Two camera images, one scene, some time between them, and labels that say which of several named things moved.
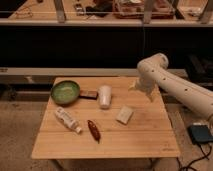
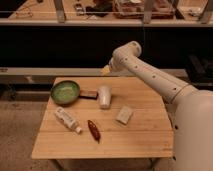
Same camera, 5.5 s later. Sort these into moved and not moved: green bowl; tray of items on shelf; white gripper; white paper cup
Moved: white gripper
Not moved: white paper cup; green bowl; tray of items on shelf
